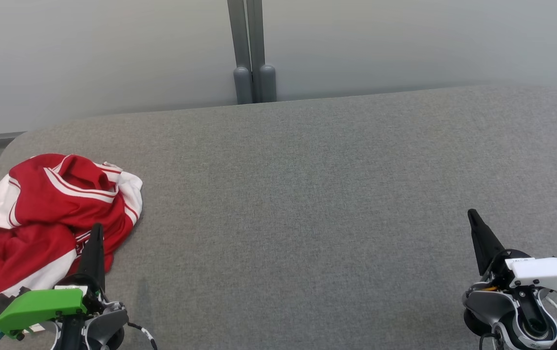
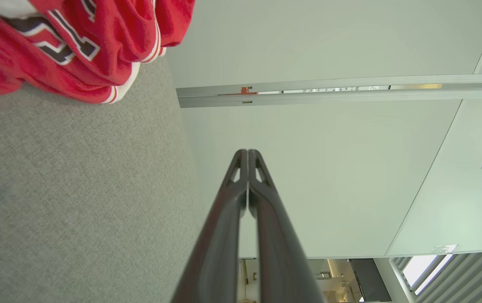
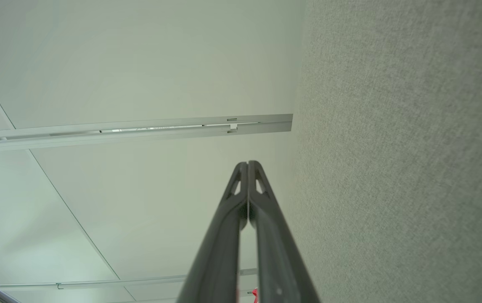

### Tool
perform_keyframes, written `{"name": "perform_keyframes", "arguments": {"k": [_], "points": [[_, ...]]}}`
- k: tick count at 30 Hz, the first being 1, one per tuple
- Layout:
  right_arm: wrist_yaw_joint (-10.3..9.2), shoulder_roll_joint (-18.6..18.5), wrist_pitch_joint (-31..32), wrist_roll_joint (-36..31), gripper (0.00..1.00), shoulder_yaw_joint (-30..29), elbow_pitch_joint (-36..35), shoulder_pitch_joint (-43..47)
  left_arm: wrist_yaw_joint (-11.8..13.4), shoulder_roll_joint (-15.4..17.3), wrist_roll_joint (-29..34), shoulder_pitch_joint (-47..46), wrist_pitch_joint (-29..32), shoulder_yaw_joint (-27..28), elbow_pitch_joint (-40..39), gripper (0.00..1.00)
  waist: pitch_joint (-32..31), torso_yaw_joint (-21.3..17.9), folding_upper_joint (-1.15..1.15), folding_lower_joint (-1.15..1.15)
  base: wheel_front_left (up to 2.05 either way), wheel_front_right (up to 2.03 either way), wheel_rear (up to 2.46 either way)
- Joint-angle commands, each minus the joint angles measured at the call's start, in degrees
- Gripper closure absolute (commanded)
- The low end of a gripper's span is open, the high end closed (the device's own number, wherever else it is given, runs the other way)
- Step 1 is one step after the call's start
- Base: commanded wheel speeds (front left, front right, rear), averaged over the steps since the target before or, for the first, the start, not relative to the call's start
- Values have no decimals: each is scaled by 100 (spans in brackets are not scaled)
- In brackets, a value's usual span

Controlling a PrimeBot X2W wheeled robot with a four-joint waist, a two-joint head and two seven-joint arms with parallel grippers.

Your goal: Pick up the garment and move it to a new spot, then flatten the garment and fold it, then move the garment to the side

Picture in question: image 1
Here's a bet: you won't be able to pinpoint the left arm braided black cable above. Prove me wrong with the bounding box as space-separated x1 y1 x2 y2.
127 321 158 350

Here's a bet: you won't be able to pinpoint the grey partition post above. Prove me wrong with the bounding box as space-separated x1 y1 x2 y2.
246 0 278 103
227 0 254 105

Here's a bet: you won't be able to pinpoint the red Bulls 23 jersey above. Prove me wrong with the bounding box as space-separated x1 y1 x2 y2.
0 154 143 274

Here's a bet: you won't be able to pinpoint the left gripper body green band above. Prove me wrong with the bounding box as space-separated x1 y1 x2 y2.
0 274 105 340

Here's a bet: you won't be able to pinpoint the red shorts with white stripe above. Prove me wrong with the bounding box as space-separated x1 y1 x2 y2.
0 224 114 310

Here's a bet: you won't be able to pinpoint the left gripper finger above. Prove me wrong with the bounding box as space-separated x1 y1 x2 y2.
77 223 106 292

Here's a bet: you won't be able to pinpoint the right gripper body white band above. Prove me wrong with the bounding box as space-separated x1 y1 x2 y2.
488 249 557 295

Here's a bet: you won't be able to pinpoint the grey fabric sofa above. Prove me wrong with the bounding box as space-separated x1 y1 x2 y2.
0 84 557 350

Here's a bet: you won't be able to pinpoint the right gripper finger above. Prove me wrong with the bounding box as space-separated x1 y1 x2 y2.
468 209 506 278

